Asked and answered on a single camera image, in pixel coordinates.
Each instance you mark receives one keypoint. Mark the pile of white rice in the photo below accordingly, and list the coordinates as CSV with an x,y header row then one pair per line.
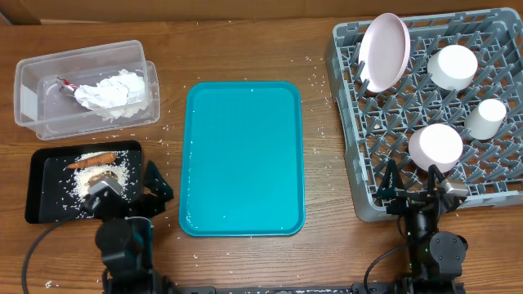
x,y
76,186

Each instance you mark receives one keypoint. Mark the red foil snack wrapper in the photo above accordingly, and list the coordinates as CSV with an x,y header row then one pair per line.
x,y
67,87

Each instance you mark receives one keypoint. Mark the white plastic cup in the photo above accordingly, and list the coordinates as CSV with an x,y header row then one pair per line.
x,y
485,120

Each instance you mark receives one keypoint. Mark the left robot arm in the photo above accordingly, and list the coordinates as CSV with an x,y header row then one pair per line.
x,y
125,237

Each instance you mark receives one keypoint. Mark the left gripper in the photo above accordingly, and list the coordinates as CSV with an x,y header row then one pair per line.
x,y
153,206

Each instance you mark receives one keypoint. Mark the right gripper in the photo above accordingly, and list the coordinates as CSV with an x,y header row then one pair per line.
x,y
405,198

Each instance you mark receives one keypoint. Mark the white tissue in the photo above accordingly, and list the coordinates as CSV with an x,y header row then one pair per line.
x,y
135,98
96,98

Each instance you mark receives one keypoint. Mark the black plastic tray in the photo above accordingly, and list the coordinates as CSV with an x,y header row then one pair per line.
x,y
47,169

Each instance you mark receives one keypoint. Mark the large white plate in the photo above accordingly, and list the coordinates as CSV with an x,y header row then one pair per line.
x,y
385,50

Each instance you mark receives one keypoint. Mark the pale green bowl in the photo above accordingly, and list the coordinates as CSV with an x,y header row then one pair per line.
x,y
453,67

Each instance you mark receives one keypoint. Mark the grey dishwasher rack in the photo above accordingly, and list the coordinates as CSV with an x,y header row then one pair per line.
x,y
377,127

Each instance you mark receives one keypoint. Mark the small pink bowl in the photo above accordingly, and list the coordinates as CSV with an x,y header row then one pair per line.
x,y
437,144

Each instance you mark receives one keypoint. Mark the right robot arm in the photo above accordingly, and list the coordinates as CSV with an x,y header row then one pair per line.
x,y
435,257

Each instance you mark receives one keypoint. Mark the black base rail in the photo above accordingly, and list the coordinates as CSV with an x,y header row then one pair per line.
x,y
356,288

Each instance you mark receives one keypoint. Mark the golden food scrap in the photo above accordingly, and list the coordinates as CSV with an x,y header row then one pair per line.
x,y
103,175

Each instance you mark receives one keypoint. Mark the teal plastic serving tray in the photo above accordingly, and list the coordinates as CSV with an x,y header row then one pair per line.
x,y
242,167

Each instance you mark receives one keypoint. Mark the clear plastic waste bin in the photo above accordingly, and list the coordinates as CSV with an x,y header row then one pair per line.
x,y
51,114

